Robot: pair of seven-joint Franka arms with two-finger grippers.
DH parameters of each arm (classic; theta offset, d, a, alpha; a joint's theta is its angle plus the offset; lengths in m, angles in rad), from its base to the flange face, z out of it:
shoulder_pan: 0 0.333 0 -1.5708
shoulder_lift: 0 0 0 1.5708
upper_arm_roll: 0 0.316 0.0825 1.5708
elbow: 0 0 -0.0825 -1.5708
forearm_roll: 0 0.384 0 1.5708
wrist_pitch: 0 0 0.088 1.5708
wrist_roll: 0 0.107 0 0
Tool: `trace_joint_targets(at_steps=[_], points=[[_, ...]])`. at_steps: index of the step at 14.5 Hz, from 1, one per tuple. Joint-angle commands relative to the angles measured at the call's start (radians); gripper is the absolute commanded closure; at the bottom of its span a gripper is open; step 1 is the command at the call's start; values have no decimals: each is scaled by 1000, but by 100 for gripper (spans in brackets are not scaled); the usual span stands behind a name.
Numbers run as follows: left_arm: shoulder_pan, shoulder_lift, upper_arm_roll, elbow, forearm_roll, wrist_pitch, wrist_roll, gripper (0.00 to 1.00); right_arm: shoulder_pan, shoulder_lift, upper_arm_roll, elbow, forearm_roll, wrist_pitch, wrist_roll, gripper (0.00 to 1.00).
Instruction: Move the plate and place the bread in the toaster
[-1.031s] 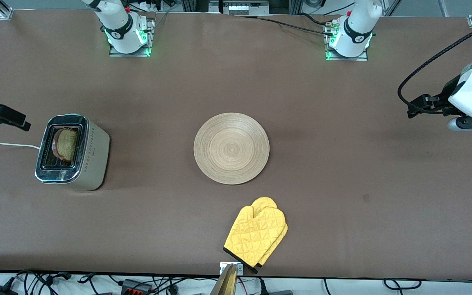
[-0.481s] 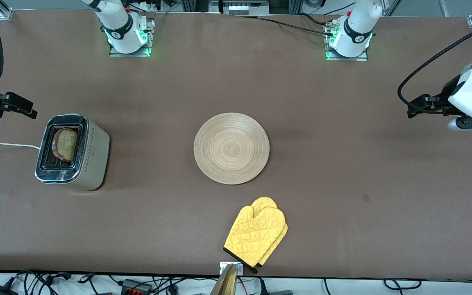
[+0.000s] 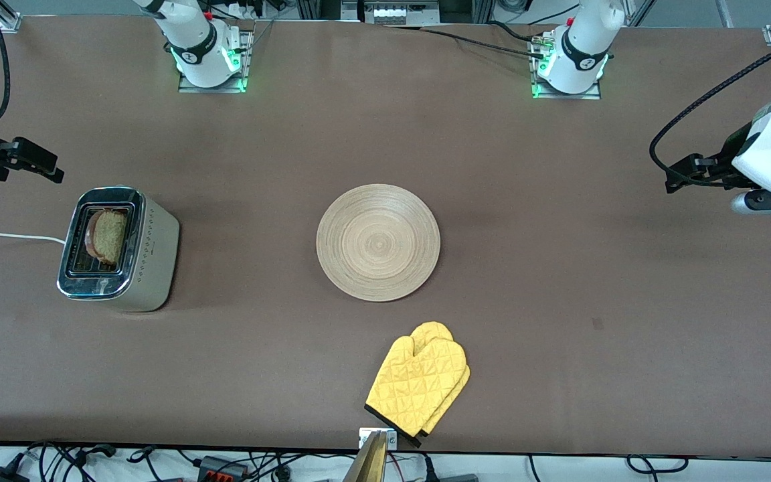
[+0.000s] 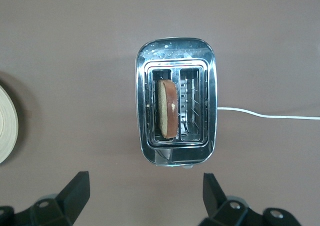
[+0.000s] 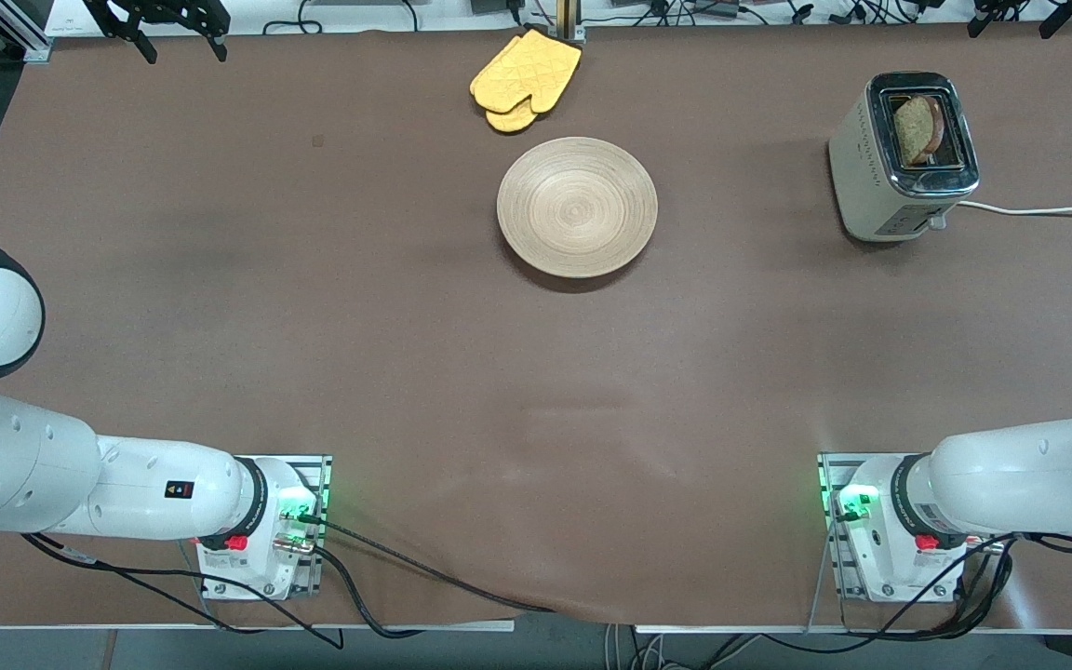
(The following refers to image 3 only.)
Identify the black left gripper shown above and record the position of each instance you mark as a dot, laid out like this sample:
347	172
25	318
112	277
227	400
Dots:
724	165

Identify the brown bread slice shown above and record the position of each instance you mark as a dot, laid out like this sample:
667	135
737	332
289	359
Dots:
110	235

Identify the round wooden plate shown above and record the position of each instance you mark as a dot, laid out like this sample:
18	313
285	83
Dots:
379	244

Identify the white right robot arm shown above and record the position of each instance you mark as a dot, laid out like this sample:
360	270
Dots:
195	47

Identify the chrome two-slot toaster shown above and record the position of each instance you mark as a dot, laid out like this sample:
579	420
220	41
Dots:
151	268

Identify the yellow quilted oven mitt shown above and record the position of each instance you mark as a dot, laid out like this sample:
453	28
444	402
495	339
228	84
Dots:
434	329
412	381

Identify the black power adapter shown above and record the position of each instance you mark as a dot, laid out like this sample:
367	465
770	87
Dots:
1	475

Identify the black connector with orange levers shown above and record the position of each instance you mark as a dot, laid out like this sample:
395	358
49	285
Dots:
221	468

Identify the small white table clamp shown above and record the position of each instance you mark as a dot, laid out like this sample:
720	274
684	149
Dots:
392	438

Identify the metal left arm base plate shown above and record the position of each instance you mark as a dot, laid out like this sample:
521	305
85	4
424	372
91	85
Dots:
593	94

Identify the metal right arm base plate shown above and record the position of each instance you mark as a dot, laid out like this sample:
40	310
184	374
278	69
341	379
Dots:
246	60

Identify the grey electrical rail unit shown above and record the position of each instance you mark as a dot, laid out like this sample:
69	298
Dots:
399	12

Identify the gold metal camera bracket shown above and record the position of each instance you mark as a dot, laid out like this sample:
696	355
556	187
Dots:
369	462

